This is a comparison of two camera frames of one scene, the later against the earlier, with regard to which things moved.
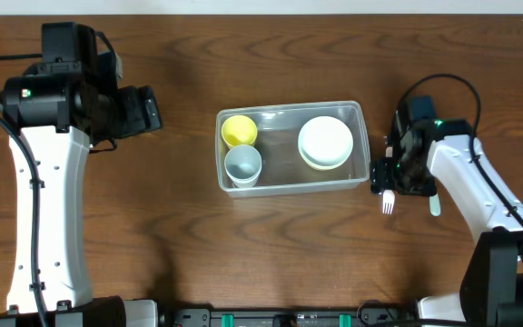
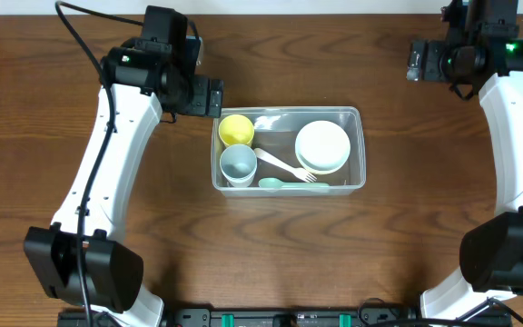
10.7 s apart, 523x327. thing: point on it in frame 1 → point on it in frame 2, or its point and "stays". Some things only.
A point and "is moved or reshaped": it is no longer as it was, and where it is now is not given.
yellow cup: (239, 130) stays
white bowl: (325, 141) is moved or reshaped
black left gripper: (139, 111) → (214, 98)
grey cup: (242, 164) stays
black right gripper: (407, 187) → (417, 61)
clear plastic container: (280, 148) stays
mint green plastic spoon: (435, 204) → (276, 183)
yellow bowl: (322, 168) is moved or reshaped
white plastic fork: (389, 195) → (300, 173)
